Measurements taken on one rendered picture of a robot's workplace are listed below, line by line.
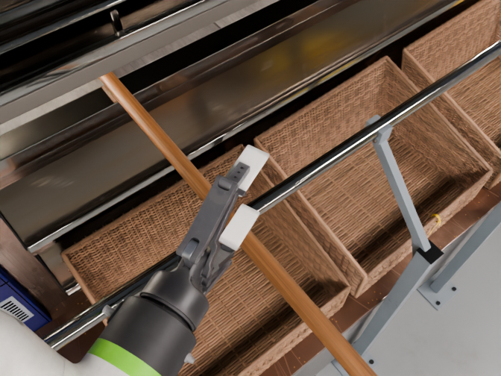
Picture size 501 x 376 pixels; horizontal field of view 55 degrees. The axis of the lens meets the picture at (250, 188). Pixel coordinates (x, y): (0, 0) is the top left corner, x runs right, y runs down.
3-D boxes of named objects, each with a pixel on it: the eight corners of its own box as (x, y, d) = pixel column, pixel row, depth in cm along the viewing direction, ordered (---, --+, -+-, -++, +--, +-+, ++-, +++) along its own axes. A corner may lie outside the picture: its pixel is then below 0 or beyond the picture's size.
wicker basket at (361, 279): (249, 190, 157) (248, 136, 134) (368, 110, 176) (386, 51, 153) (355, 302, 136) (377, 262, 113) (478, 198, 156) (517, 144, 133)
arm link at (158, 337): (179, 398, 53) (174, 379, 46) (94, 346, 56) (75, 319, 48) (207, 351, 56) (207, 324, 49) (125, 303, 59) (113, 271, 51)
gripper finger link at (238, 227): (236, 248, 66) (236, 251, 67) (259, 211, 70) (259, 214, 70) (218, 239, 67) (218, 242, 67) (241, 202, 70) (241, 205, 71)
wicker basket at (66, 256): (87, 293, 138) (54, 251, 115) (243, 192, 157) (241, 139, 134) (180, 444, 117) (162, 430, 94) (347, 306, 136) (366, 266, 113)
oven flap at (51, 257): (63, 286, 131) (25, 237, 117) (480, 26, 190) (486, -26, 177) (68, 296, 127) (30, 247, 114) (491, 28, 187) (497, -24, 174)
